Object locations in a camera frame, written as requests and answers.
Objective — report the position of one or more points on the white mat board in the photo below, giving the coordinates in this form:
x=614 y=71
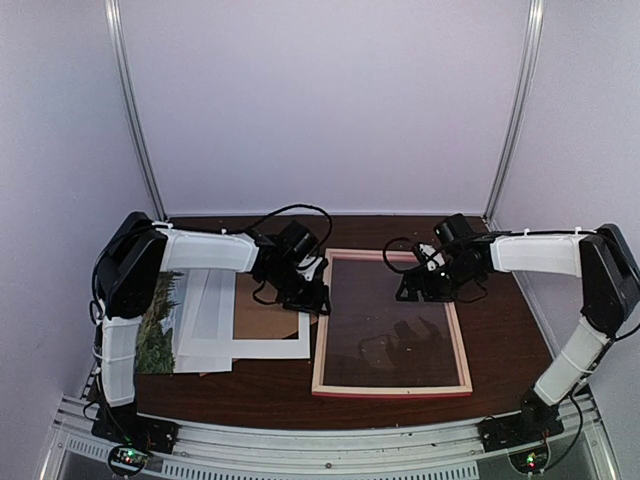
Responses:
x=217 y=321

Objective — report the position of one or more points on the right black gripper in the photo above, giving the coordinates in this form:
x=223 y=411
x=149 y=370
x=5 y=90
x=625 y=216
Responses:
x=428 y=291

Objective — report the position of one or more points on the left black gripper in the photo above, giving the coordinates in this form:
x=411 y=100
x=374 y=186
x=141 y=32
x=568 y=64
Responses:
x=312 y=301

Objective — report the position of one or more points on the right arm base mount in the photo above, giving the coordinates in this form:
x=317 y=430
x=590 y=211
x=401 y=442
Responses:
x=526 y=433

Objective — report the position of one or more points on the brown backing board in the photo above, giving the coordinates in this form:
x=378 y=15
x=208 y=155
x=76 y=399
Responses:
x=241 y=326

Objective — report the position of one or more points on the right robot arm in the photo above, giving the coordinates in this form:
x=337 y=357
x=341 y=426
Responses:
x=600 y=258

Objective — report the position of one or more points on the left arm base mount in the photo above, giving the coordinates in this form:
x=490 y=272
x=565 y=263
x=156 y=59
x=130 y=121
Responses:
x=136 y=439

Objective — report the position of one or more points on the right aluminium corner post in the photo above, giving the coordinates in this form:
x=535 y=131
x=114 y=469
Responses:
x=526 y=73

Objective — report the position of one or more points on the landscape photo print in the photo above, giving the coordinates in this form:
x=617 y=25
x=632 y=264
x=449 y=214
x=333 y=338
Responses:
x=190 y=313

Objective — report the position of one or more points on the aluminium corner post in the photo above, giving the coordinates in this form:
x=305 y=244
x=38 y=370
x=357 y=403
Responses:
x=118 y=42
x=526 y=73

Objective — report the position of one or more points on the front aluminium rail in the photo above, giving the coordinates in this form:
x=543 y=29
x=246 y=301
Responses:
x=451 y=450

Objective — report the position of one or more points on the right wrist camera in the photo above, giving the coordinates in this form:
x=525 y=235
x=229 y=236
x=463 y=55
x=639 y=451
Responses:
x=428 y=256

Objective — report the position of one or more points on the pink wooden picture frame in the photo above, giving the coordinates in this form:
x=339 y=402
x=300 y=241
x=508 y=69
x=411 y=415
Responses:
x=390 y=390

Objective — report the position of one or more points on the clear acrylic sheet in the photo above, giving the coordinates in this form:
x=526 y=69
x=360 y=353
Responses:
x=390 y=320

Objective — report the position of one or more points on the left aluminium corner post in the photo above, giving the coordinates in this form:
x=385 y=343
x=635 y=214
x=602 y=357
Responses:
x=118 y=42

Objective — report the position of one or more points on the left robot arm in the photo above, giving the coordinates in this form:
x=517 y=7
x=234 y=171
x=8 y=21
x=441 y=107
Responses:
x=126 y=272

